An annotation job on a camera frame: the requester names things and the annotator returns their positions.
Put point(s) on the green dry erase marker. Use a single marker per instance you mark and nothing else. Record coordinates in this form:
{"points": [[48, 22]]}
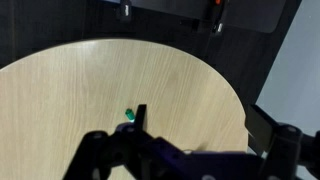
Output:
{"points": [[129, 114]]}

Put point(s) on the black perforated breadboard plate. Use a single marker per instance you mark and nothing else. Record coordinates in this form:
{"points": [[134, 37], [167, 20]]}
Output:
{"points": [[253, 16]]}

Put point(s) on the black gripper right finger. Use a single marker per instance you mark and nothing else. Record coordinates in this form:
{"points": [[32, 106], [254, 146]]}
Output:
{"points": [[283, 146]]}

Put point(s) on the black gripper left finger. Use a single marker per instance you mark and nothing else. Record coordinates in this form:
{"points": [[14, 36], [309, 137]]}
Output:
{"points": [[100, 150]]}

